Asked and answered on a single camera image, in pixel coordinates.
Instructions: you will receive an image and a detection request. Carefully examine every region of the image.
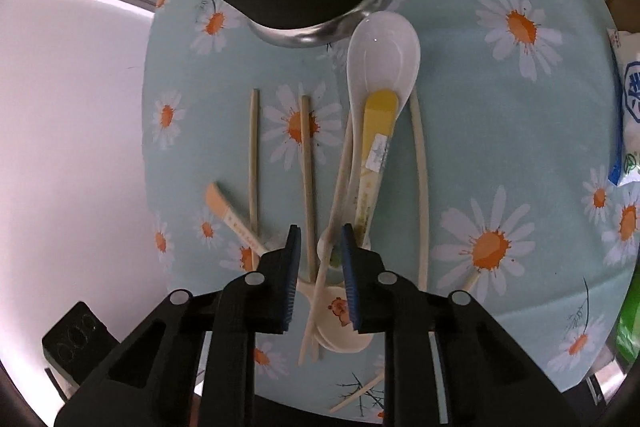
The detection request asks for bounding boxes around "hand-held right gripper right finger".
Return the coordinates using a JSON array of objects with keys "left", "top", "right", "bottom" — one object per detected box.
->
[{"left": 341, "top": 223, "right": 583, "bottom": 427}]

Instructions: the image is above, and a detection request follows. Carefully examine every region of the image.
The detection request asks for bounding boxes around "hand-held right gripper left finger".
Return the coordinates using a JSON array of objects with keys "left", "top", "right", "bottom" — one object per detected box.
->
[{"left": 54, "top": 223, "right": 303, "bottom": 427}]

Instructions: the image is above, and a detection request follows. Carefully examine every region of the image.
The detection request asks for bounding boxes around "wooden chopstick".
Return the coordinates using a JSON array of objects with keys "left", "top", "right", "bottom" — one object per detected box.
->
[
  {"left": 248, "top": 89, "right": 261, "bottom": 240},
  {"left": 299, "top": 95, "right": 321, "bottom": 360}
]

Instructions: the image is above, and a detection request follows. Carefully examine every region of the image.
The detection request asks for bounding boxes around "cream chopstick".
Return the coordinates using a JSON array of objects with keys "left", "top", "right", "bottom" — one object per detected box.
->
[{"left": 409, "top": 89, "right": 432, "bottom": 288}]

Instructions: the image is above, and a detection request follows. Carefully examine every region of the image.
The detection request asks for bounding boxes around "yellow-handled cream spoon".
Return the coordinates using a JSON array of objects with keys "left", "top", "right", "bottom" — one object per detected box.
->
[{"left": 312, "top": 89, "right": 401, "bottom": 354}]

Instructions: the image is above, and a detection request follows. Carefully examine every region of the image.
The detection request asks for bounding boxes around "white ceramic spoon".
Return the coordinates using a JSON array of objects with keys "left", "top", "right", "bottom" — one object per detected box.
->
[{"left": 317, "top": 13, "right": 421, "bottom": 270}]

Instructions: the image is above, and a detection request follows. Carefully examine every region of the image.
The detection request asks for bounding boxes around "daisy print tablecloth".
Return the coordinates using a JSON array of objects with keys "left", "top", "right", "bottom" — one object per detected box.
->
[{"left": 141, "top": 0, "right": 638, "bottom": 418}]

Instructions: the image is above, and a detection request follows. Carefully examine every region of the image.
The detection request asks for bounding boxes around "green packet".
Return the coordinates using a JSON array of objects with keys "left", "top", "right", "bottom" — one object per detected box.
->
[{"left": 612, "top": 287, "right": 640, "bottom": 358}]

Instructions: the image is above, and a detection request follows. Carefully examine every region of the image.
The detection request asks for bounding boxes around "blue and white bag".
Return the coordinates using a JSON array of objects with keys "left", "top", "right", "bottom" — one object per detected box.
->
[{"left": 606, "top": 27, "right": 640, "bottom": 188}]

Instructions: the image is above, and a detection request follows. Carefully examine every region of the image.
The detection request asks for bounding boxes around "orange-handled cream spoon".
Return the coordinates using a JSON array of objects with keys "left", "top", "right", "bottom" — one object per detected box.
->
[{"left": 205, "top": 182, "right": 316, "bottom": 305}]

